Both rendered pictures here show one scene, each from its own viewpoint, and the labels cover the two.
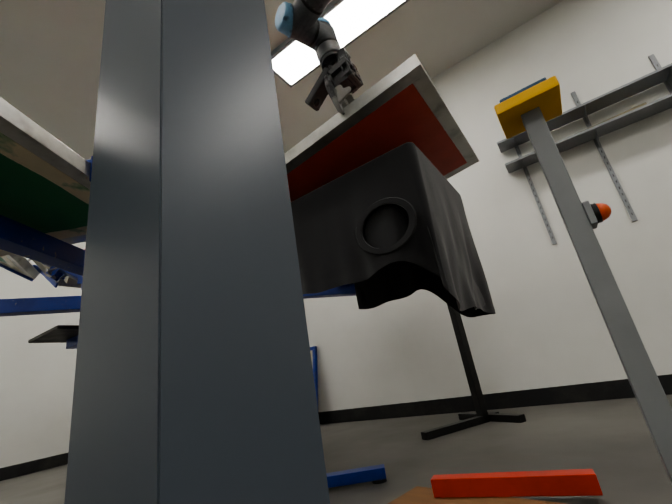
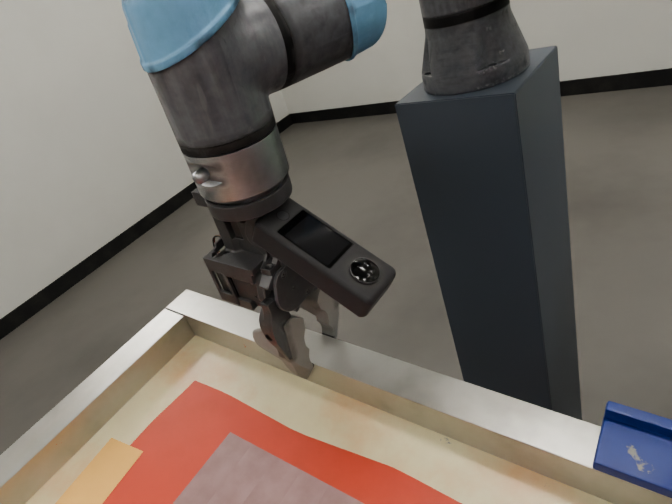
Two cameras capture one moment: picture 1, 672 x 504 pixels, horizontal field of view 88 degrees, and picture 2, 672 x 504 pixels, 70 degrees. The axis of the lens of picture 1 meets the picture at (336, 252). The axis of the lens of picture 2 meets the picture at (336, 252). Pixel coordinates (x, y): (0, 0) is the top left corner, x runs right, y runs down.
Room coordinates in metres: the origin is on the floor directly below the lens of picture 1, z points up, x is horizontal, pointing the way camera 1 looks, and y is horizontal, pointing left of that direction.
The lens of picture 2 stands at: (1.15, 0.05, 1.42)
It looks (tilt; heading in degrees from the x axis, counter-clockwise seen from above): 31 degrees down; 192
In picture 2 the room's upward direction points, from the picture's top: 21 degrees counter-clockwise
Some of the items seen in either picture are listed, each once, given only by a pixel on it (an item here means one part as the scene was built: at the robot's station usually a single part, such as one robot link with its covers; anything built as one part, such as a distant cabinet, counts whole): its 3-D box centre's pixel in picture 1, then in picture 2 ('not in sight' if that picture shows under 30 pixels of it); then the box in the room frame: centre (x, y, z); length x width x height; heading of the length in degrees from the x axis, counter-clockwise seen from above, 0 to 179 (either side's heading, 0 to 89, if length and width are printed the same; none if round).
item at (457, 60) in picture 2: not in sight; (469, 40); (0.40, 0.17, 1.25); 0.15 x 0.15 x 0.10
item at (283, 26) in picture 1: (299, 19); (301, 22); (0.71, -0.01, 1.37); 0.11 x 0.11 x 0.08; 41
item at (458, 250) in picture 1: (454, 238); not in sight; (0.95, -0.34, 0.74); 0.45 x 0.03 x 0.43; 148
